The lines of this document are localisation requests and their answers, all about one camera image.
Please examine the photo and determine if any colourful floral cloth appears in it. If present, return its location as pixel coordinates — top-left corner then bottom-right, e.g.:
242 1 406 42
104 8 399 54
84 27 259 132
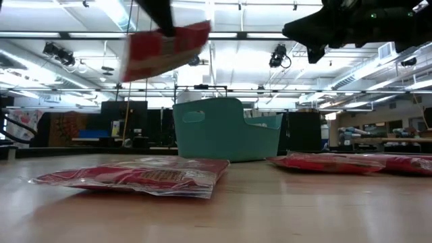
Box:
6 109 44 144

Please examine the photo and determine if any white air vent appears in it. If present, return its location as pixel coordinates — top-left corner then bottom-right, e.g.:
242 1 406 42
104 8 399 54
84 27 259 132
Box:
377 41 394 60

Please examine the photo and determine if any brown patterned cloth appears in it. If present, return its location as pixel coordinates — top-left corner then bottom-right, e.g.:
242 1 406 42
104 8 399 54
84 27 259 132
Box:
49 111 89 147

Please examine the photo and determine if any teal plastic basket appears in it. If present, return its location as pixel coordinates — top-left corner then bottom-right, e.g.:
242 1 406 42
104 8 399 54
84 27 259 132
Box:
172 97 284 163

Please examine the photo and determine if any round black ceiling fixture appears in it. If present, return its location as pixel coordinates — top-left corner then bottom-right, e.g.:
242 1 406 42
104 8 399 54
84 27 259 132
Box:
188 53 202 68

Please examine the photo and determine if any blue panel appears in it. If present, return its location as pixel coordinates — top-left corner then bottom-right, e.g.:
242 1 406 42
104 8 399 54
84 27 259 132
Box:
78 130 111 140

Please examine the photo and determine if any red popcorn bag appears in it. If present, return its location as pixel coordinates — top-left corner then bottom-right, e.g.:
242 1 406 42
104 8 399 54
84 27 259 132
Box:
367 153 432 176
120 20 213 83
266 151 387 176
28 155 231 200

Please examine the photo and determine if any black cabinet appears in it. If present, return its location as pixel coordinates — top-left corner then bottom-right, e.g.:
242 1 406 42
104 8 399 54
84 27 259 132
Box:
288 111 322 152

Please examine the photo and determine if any black ceiling camera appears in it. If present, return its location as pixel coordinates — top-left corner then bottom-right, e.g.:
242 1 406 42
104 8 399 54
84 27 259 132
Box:
269 43 292 70

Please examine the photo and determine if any wooden workbench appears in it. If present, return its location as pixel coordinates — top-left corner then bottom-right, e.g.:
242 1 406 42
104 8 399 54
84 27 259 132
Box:
350 136 432 145

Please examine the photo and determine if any black hose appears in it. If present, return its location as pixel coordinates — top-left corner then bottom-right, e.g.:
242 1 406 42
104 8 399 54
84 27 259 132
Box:
0 111 38 144

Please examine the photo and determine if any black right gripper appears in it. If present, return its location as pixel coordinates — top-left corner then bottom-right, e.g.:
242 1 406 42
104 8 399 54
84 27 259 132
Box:
282 0 432 65

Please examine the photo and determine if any small black ceiling fixture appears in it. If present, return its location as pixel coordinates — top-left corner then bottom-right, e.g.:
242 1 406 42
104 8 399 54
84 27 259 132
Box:
400 56 418 68

